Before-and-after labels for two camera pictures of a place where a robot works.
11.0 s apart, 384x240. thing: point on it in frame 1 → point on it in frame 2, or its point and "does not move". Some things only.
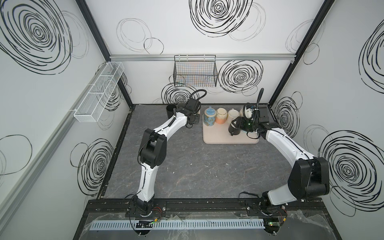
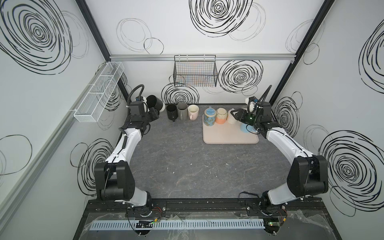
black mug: x=170 y=108 does not move
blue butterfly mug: x=209 y=116 does not move
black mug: x=234 y=129 → x=152 y=101
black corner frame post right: x=324 y=11 does not move
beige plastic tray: x=219 y=134 does not move
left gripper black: x=173 y=109 → x=150 y=112
